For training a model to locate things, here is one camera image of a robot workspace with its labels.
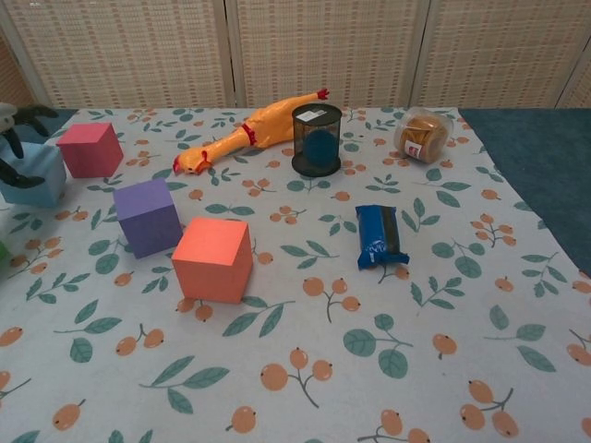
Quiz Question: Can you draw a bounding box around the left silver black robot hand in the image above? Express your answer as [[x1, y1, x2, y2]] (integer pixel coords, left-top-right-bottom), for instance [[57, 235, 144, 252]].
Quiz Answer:
[[0, 102, 61, 189]]

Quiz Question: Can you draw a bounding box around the light blue foam cube block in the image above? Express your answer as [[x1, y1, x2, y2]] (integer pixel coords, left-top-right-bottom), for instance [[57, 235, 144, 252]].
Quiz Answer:
[[0, 141, 68, 210]]

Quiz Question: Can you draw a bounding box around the purple foam cube block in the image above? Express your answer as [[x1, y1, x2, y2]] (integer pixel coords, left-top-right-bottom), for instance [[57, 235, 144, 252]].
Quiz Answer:
[[112, 177, 185, 260]]

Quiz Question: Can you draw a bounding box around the orange foam cube block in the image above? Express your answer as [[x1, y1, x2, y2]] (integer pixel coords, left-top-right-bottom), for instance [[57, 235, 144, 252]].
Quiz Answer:
[[171, 217, 254, 305]]

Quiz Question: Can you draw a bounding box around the pink foam cube block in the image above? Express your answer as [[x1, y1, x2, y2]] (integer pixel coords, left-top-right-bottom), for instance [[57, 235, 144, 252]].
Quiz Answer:
[[55, 122, 125, 180]]

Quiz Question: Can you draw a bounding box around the yellow rubber chicken toy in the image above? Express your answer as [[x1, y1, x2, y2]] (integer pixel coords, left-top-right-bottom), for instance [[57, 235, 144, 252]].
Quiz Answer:
[[173, 88, 332, 177]]

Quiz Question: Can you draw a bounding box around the blue ball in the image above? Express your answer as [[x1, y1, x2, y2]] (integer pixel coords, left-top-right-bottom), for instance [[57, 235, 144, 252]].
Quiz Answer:
[[303, 128, 332, 161]]

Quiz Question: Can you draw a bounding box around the black mesh cylinder container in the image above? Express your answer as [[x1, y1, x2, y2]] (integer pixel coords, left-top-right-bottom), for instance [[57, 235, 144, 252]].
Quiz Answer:
[[291, 103, 344, 177]]

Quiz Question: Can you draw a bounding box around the woven bamboo folding screen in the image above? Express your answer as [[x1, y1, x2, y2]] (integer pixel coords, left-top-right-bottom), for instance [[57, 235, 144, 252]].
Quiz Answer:
[[0, 0, 591, 116]]

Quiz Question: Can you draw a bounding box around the floral print tablecloth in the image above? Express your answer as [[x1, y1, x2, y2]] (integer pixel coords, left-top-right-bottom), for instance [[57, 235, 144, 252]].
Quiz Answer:
[[0, 106, 591, 443]]

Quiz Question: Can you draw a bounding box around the blue cookie package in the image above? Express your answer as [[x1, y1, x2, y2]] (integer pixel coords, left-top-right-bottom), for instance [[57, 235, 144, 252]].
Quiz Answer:
[[354, 204, 412, 271]]

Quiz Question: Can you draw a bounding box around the clear plastic cookie jar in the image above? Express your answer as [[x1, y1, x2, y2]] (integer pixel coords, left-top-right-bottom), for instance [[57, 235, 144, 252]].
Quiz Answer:
[[392, 106, 456, 164]]

